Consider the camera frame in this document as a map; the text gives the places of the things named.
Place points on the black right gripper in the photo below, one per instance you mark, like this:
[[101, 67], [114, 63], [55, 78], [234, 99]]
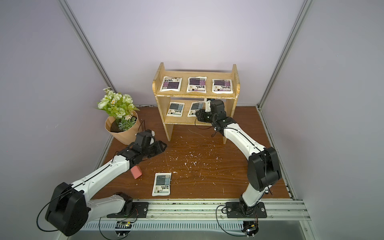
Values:
[[202, 115]]

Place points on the blue coffee bag three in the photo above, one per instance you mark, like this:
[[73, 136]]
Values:
[[162, 184]]

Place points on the purple coffee bag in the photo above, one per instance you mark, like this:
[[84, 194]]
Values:
[[197, 84], [222, 86], [171, 84]]

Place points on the blue coffee bag two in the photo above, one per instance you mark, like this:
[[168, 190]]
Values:
[[195, 106]]

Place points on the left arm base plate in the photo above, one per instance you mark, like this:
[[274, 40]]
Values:
[[132, 210]]

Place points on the blue coffee bag one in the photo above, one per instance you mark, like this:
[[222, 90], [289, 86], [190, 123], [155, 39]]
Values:
[[175, 109]]

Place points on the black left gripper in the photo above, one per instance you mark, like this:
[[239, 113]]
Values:
[[159, 147]]

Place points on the beige paper plant pot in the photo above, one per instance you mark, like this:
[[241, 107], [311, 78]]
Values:
[[125, 137]]

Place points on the green artificial flower plant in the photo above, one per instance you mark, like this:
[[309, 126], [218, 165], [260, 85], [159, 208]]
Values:
[[119, 106]]

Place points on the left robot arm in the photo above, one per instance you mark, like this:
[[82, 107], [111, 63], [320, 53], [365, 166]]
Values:
[[72, 205]]

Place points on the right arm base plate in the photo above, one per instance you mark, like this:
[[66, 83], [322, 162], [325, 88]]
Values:
[[241, 210]]

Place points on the pink small scoop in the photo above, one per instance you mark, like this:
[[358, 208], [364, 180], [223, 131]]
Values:
[[136, 172]]

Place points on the wooden two-tier shelf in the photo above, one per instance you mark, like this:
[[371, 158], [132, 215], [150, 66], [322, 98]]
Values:
[[164, 99]]

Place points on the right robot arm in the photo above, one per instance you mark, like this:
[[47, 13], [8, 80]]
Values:
[[263, 163]]

